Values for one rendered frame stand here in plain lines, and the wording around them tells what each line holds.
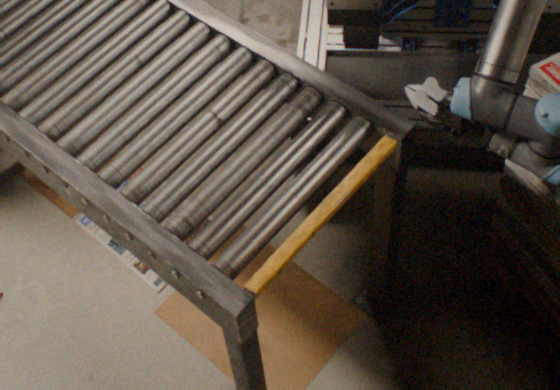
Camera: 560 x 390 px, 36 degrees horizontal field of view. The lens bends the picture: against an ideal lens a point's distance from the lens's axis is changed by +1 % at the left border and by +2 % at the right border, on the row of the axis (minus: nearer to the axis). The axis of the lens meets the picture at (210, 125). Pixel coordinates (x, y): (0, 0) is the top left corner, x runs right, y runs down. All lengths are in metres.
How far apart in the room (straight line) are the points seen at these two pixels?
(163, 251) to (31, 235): 1.11
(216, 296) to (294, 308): 0.88
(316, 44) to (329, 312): 0.83
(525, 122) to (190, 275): 0.67
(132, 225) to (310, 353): 0.87
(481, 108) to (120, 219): 0.72
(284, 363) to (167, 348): 0.32
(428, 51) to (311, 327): 0.90
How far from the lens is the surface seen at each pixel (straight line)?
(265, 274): 1.55
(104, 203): 1.71
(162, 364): 2.40
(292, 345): 2.39
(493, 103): 1.67
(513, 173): 2.12
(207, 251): 1.62
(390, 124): 1.76
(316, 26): 2.73
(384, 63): 2.65
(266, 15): 3.10
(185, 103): 1.82
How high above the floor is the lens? 2.20
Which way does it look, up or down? 52 degrees down
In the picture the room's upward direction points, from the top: 11 degrees counter-clockwise
